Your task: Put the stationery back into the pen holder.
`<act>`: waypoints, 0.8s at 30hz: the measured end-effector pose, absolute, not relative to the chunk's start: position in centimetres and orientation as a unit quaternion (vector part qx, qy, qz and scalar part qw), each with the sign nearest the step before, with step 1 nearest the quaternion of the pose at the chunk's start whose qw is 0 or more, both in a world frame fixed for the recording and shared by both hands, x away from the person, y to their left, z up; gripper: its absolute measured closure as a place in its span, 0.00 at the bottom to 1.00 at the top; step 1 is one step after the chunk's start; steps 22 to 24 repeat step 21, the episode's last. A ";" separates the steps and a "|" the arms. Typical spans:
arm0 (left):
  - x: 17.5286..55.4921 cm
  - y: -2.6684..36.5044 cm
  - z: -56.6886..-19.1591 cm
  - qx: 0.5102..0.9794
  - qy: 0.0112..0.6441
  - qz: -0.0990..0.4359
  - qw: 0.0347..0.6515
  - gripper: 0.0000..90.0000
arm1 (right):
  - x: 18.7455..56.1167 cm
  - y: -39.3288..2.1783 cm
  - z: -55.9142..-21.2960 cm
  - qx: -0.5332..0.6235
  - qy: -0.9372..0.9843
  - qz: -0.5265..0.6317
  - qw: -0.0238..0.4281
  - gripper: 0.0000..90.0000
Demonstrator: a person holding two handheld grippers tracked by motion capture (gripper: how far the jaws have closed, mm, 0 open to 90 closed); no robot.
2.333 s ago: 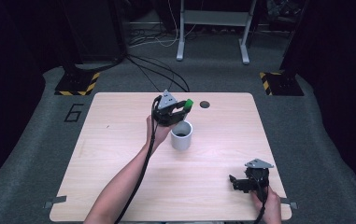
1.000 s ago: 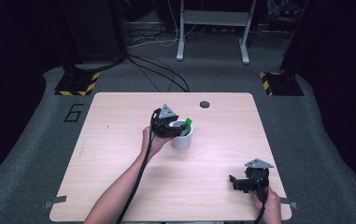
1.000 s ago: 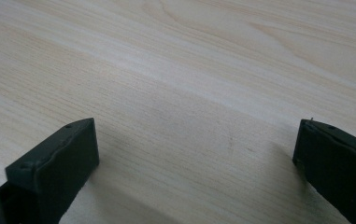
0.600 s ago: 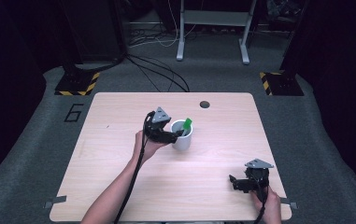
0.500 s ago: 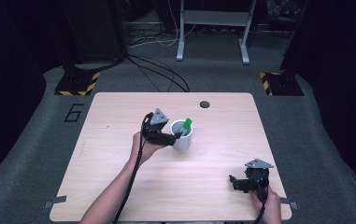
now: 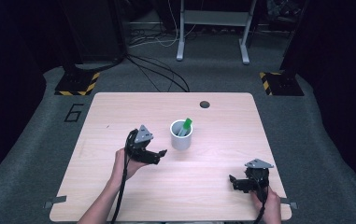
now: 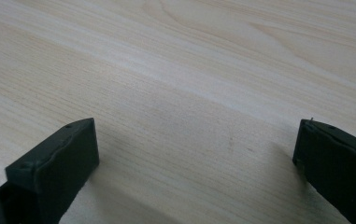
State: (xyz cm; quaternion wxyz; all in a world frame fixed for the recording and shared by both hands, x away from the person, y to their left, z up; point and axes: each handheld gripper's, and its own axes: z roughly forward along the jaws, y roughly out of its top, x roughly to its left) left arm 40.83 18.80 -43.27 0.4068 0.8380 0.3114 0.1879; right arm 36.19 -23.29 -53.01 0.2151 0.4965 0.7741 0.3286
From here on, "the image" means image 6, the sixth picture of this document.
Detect green capped marker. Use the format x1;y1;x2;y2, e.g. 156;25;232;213
177;117;193;138

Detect white floor cable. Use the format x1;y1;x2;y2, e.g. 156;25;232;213
128;0;198;49

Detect white metal desk frame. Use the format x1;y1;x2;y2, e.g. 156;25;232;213
176;0;258;66

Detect white cup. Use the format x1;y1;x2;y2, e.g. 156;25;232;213
169;119;194;152

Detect black floor cables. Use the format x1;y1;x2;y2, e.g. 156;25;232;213
124;53;191;93

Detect black stand with striped base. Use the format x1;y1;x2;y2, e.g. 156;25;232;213
53;0;101;97
258;0;310;97

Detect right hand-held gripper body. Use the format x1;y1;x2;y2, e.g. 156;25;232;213
243;158;275;195

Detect person's right hand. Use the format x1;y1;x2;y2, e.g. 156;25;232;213
249;187;282;218

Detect dark cabinet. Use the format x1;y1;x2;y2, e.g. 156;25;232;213
72;0;127;64

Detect dark curtain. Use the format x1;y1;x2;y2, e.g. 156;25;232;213
293;0;356;203
0;0;64;190

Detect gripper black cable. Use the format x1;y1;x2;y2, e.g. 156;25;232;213
251;176;270;224
109;129;139;224

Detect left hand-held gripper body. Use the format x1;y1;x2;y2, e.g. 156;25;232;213
124;124;162;165

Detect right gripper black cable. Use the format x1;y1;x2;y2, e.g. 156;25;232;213
251;176;270;224

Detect dark equipment pile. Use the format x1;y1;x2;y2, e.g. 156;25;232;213
263;0;306;21

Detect person's left hand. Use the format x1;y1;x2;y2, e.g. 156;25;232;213
111;147;150;189

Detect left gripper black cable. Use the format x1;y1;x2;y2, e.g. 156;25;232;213
109;129;139;224

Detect grey metal table bracket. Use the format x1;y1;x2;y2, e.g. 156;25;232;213
279;198;299;210
43;194;68;210

